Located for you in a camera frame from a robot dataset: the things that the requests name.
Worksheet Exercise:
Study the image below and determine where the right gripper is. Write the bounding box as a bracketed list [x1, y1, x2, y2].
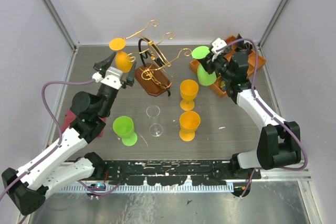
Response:
[197, 51, 234, 82]

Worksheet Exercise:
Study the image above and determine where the orange goblet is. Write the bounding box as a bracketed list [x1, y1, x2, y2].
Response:
[109, 38, 133, 73]
[179, 111, 201, 142]
[180, 79, 199, 111]

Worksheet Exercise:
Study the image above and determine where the green goblet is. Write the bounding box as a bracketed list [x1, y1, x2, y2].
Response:
[112, 116, 138, 146]
[192, 46, 217, 86]

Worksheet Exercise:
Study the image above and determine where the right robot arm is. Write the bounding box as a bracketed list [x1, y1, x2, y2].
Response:
[200, 51, 301, 179]

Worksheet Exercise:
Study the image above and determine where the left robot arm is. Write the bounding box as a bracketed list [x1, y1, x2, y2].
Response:
[1, 52, 136, 216]

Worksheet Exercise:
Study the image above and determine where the wooden compartment tray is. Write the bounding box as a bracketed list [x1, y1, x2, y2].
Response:
[189, 35, 266, 98]

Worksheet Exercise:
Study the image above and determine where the dark folded cloth in tray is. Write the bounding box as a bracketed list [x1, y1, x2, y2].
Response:
[234, 41, 253, 55]

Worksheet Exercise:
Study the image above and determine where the clear champagne flute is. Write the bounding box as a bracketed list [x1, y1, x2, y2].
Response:
[146, 105, 163, 137]

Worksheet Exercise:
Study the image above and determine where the green goblet front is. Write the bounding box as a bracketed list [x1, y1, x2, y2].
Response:
[112, 116, 138, 146]

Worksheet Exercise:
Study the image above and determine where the orange goblet front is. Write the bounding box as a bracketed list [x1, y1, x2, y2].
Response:
[179, 111, 201, 142]

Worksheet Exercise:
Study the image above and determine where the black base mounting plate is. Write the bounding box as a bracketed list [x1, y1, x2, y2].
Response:
[82, 159, 261, 186]

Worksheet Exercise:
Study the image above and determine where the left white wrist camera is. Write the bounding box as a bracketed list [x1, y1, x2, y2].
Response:
[92, 67, 123, 90]

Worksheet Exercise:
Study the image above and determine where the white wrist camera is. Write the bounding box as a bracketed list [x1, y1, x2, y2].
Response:
[92, 67, 123, 90]
[209, 37, 227, 56]

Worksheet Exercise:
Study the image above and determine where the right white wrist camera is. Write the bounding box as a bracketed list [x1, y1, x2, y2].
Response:
[209, 37, 227, 56]

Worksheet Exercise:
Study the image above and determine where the gold wire wine glass rack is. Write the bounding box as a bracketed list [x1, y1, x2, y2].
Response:
[123, 28, 192, 97]

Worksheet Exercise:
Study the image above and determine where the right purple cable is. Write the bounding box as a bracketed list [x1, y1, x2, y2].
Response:
[215, 37, 309, 198]

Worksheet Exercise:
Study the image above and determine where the purple cable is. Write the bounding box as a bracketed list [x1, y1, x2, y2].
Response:
[215, 37, 309, 198]
[0, 78, 125, 201]

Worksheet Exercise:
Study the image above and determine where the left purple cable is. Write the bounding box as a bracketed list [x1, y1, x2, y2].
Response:
[0, 78, 125, 201]

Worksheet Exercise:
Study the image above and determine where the slotted cable duct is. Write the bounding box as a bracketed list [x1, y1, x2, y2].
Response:
[59, 183, 234, 194]

